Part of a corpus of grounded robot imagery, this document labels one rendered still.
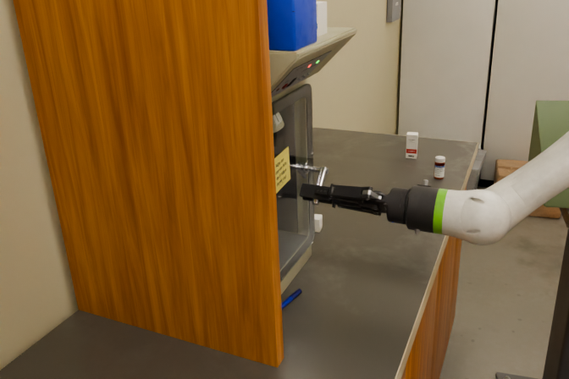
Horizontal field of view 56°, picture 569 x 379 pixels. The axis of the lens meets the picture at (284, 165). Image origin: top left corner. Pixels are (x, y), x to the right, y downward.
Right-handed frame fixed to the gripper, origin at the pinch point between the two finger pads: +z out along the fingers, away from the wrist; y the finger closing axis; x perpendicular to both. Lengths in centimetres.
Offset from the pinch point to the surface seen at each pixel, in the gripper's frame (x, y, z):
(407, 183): -26, -62, -7
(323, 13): -27.2, 28.3, -3.0
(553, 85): -167, -237, -55
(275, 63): -9.3, 39.4, -2.2
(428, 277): 10.1, -21.4, -24.1
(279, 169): 0.1, 13.5, 4.1
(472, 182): -95, -244, -14
